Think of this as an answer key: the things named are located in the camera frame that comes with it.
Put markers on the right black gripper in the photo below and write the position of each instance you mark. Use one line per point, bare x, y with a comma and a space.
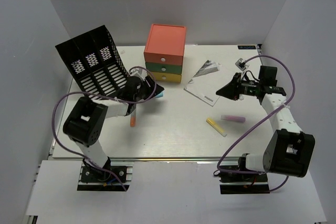
233, 89

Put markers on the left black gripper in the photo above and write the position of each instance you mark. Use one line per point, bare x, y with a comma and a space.
150, 82

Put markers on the blue pastel highlighter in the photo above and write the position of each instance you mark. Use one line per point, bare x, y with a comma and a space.
160, 95

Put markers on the white booklet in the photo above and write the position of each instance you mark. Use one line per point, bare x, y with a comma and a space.
208, 79

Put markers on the green drawer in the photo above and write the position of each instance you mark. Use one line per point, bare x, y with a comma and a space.
159, 67

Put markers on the lilac pastel highlighter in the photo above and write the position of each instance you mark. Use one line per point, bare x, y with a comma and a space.
233, 118

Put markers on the coral top drawer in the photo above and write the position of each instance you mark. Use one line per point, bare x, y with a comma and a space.
164, 58

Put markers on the yellow pastel highlighter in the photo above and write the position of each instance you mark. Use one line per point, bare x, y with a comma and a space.
215, 126

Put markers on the orange pastel highlighter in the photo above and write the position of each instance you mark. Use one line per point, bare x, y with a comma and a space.
133, 119

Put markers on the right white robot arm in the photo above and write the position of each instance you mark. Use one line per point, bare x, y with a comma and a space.
290, 149

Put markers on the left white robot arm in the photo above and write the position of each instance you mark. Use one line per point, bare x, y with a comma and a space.
85, 122

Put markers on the blue table label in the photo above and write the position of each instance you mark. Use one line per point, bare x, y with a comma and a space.
246, 47

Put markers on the black file organizer rack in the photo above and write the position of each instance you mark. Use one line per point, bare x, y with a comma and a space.
93, 60

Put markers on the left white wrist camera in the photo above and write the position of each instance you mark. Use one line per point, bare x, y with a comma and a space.
138, 72

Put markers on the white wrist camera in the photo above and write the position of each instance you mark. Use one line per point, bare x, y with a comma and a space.
138, 72
241, 65

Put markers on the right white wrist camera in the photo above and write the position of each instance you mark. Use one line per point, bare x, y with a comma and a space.
241, 65

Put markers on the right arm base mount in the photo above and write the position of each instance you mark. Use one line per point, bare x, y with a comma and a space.
239, 184

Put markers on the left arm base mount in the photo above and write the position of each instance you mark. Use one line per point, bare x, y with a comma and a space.
90, 180

